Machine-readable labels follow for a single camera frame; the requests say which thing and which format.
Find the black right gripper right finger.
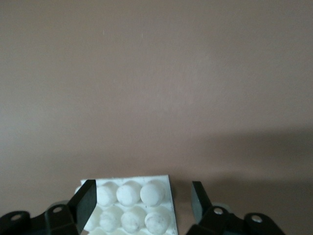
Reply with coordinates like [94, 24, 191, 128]
[187, 181, 284, 235]

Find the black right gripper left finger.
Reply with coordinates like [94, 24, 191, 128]
[0, 180, 98, 235]

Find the white studded base plate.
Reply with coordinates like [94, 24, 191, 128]
[74, 174, 179, 235]

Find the brown table cover sheet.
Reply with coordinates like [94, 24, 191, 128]
[0, 0, 313, 235]

